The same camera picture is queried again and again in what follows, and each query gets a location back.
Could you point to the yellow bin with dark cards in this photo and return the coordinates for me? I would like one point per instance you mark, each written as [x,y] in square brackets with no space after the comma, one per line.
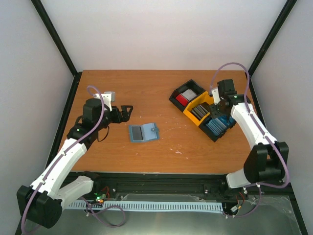
[204,99]

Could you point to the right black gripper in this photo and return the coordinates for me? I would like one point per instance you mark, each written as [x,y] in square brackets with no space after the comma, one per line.
[213,113]

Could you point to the blue card holder wallet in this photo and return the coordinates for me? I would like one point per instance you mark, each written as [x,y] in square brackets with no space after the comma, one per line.
[144,133]

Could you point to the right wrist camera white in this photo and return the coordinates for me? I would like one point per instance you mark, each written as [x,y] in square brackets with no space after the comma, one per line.
[215,94]

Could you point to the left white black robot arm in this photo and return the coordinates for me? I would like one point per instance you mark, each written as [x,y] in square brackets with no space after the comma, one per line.
[45,199]

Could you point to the right black frame post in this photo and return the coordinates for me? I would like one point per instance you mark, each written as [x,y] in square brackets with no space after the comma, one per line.
[284,13]

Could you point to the light blue slotted cable duct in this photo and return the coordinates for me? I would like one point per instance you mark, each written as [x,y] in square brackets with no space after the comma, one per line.
[135,206]

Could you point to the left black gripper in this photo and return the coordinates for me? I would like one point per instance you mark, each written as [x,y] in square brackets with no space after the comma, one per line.
[125,117]

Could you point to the left black frame post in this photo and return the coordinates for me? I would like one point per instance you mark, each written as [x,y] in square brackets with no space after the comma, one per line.
[39,7]

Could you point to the dark card stack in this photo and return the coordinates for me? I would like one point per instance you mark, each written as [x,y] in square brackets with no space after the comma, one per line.
[199,111]

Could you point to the black bin with blue cards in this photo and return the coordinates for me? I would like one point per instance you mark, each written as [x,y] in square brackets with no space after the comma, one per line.
[209,133]

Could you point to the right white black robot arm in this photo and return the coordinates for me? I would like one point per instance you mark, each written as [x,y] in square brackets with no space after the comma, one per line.
[266,163]

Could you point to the white card stack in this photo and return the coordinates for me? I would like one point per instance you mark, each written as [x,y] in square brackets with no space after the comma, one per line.
[189,94]

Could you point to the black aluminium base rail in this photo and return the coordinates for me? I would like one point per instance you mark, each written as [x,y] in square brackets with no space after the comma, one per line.
[208,187]

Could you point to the blue card stack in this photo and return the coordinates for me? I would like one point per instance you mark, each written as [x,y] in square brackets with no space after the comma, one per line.
[220,125]

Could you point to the black frame post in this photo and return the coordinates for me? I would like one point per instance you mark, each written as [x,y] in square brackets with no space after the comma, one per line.
[284,13]
[39,7]

